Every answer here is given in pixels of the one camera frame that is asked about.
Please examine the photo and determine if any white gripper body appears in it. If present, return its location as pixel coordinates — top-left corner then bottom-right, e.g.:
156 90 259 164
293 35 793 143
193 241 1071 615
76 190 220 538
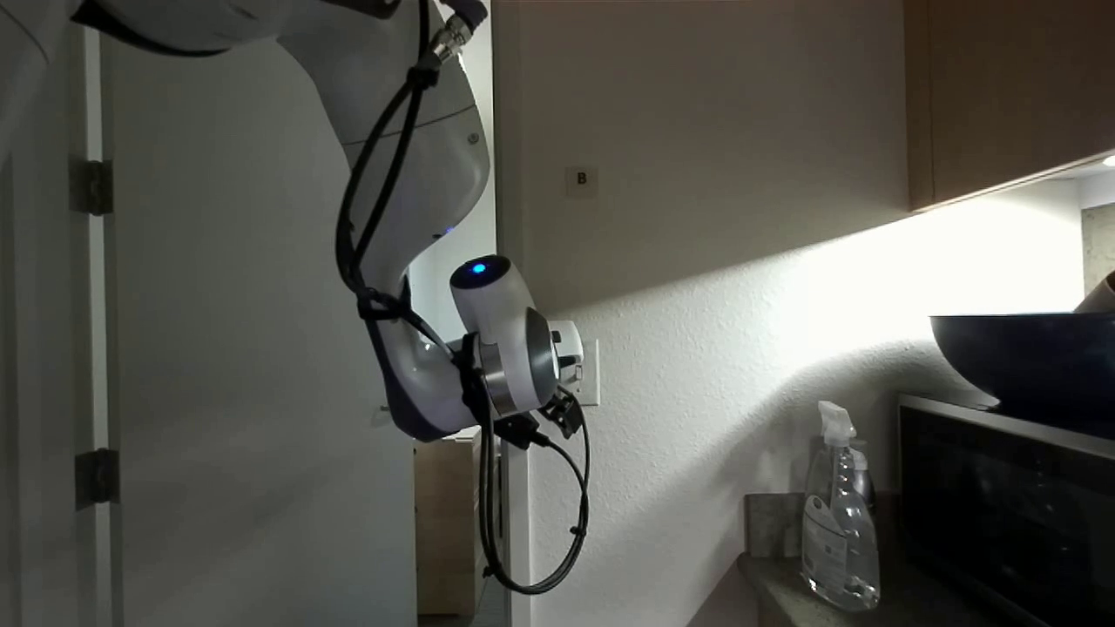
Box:
547 320 588 385

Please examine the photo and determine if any clear spray bottle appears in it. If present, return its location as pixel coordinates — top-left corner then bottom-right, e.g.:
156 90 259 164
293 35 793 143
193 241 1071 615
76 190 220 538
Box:
799 397 885 615

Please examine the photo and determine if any white door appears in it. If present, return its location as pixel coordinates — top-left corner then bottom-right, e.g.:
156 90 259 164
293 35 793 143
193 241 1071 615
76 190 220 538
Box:
97 32 423 627

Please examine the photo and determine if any dark large bowl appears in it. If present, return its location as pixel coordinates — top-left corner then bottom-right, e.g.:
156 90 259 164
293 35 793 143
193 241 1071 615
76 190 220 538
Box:
929 307 1115 442

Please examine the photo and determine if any black microwave oven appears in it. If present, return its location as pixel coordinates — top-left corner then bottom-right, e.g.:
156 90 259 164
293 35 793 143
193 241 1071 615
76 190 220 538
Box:
896 394 1115 627

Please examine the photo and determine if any dark metal door hinge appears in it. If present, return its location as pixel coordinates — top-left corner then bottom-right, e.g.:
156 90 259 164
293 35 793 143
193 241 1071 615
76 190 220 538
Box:
70 156 114 220
72 447 123 510

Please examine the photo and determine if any white light switch plate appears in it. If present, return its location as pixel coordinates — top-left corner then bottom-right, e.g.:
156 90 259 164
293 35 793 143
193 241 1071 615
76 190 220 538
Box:
574 333 608 409

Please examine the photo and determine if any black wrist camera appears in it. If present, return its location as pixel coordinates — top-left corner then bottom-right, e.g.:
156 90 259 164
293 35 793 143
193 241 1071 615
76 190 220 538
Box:
495 385 587 456

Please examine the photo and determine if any black looped camera cable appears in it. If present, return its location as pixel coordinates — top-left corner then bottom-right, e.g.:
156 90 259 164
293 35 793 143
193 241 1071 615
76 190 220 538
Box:
474 413 594 597

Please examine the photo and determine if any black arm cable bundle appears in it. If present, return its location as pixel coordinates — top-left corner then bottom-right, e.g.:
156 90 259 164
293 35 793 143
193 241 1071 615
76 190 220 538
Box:
332 0 472 344

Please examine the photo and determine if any wooden wall cabinet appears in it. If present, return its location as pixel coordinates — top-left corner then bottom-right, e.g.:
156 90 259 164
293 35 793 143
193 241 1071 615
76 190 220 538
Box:
901 0 1115 214

